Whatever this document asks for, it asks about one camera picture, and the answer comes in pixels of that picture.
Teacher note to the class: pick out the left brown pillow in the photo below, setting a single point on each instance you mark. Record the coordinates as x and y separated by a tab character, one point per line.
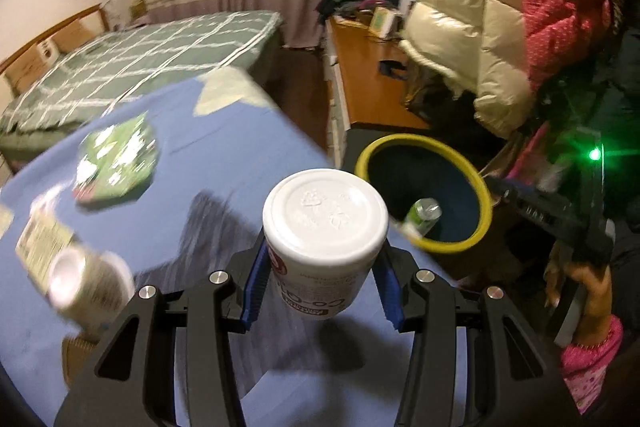
26	70

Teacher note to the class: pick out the green plaid bed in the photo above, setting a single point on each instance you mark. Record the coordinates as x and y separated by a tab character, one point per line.
119	67

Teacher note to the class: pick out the green white tea jar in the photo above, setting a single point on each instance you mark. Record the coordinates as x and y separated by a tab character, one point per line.
421	217

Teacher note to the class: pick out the brown pillow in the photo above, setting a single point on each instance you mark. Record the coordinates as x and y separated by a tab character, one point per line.
26	70
73	36

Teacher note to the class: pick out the white blue round tub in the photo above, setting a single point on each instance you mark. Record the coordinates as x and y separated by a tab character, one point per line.
88	288

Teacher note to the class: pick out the pink patterned right sleeve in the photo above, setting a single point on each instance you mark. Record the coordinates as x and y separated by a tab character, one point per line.
584	367

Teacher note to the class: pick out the yellow rimmed trash bin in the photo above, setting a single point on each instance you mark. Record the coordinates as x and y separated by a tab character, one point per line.
405	168

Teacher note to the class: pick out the white supplement bottle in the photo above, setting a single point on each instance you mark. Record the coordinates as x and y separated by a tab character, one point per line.
323	229

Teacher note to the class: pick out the wooden headboard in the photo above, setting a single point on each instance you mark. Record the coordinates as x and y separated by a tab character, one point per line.
97	8

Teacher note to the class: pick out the wooden desk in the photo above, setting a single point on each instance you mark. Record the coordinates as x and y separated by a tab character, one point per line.
360	96

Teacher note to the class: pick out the green snack bag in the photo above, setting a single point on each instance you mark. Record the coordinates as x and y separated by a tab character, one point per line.
116	163

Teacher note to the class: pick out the right brown pillow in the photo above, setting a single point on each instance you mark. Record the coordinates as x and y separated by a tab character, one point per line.
73	36

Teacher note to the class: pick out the person's right hand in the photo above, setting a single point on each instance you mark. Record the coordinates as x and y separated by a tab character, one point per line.
580	297

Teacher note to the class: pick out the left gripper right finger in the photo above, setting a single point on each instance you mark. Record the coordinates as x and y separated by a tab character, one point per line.
475	361

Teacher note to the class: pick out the cream puffer jacket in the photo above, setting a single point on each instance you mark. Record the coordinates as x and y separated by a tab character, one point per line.
477	46

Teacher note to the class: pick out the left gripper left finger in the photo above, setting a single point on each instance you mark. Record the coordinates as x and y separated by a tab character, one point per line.
129	379

